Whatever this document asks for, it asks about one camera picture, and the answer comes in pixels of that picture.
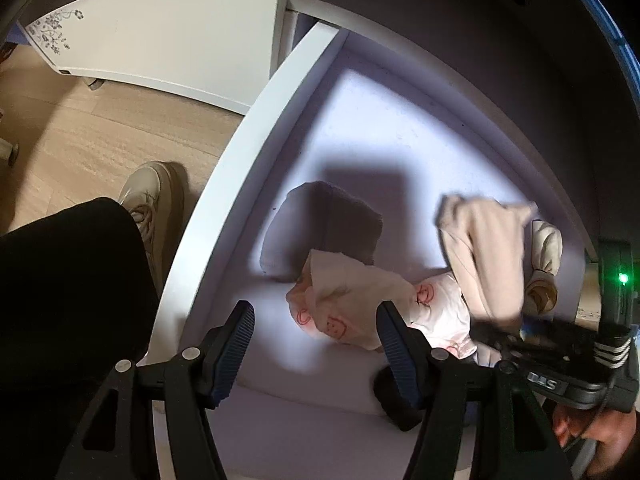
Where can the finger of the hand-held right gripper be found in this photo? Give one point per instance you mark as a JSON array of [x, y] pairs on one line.
[[497, 342]]

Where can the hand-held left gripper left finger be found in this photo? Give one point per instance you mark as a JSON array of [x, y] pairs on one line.
[[232, 352]]

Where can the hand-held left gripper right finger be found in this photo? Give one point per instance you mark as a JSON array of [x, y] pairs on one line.
[[400, 355]]

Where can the pink printed cloth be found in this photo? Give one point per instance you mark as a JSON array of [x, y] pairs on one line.
[[350, 300]]

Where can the beige cloth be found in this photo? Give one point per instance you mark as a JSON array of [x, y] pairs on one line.
[[492, 255]]

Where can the cream socks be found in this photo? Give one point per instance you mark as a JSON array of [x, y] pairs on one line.
[[545, 250]]

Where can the grey cloth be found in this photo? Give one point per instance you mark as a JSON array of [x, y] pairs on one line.
[[285, 240]]

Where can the white bed drawer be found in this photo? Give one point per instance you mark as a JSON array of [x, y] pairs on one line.
[[390, 125]]

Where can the person's right hand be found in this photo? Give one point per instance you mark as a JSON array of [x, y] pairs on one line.
[[595, 427]]

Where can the person's left black trouser leg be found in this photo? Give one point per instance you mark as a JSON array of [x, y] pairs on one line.
[[65, 320]]

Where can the person's left beige shoe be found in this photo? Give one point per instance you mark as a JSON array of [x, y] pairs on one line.
[[152, 195]]

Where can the white wheeled cart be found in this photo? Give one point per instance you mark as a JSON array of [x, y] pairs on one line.
[[7, 152]]

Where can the white floral-print drawer front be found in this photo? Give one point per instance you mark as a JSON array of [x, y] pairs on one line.
[[165, 45]]

